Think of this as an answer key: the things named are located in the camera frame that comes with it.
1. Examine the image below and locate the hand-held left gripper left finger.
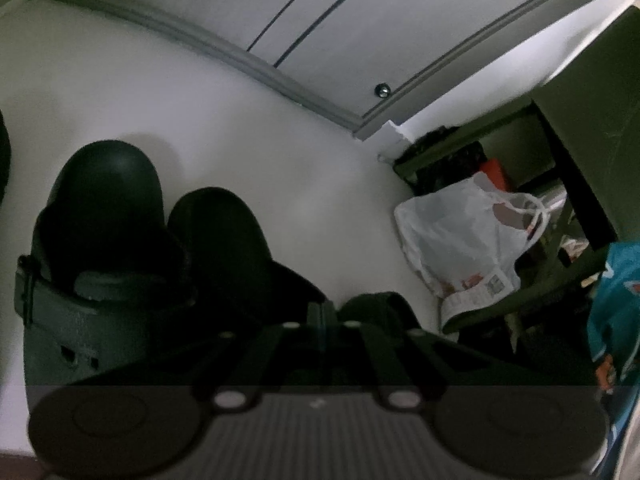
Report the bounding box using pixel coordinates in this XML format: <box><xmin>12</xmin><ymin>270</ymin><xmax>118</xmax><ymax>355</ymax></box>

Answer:
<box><xmin>107</xmin><ymin>302</ymin><xmax>327</xmax><ymax>409</ymax></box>

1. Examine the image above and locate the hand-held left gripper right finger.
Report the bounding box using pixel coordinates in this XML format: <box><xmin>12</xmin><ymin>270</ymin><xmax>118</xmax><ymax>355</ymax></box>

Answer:
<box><xmin>326</xmin><ymin>302</ymin><xmax>531</xmax><ymax>409</ymax></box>

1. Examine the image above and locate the black lined clog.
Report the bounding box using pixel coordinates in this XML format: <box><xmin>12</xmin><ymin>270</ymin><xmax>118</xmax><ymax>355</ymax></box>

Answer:
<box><xmin>14</xmin><ymin>141</ymin><xmax>196</xmax><ymax>386</ymax></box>
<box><xmin>167</xmin><ymin>187</ymin><xmax>426</xmax><ymax>386</ymax></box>

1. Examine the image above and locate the black strap shoe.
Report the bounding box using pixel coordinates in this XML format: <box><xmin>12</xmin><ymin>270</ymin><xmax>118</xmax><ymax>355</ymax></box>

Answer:
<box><xmin>0</xmin><ymin>109</ymin><xmax>12</xmax><ymax>206</ymax></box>

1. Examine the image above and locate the grey green metal bar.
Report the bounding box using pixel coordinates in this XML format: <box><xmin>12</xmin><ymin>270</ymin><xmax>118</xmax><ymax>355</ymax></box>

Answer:
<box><xmin>442</xmin><ymin>250</ymin><xmax>608</xmax><ymax>336</ymax></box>

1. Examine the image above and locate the white plastic bag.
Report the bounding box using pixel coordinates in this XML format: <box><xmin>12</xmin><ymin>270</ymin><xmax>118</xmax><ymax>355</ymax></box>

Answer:
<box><xmin>394</xmin><ymin>171</ymin><xmax>556</xmax><ymax>333</ymax></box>

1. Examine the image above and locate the black bag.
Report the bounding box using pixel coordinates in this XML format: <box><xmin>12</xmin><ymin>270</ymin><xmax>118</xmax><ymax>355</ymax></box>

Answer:
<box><xmin>395</xmin><ymin>127</ymin><xmax>488</xmax><ymax>196</ymax></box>

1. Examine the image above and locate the orange box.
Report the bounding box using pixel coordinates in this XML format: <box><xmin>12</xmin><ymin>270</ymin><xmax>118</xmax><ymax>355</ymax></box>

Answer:
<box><xmin>480</xmin><ymin>158</ymin><xmax>511</xmax><ymax>192</ymax></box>

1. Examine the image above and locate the blue printed bed sheet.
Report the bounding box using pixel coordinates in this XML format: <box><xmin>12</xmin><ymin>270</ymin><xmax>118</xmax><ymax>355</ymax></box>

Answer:
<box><xmin>585</xmin><ymin>242</ymin><xmax>640</xmax><ymax>461</ymax></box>

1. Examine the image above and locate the dark green cabinet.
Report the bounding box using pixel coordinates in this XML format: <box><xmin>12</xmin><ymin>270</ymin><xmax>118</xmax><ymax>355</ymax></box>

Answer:
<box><xmin>392</xmin><ymin>7</ymin><xmax>640</xmax><ymax>261</ymax></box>

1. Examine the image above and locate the grey door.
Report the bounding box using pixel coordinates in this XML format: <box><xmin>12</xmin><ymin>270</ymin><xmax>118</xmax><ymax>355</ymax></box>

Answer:
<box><xmin>25</xmin><ymin>0</ymin><xmax>640</xmax><ymax>141</ymax></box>

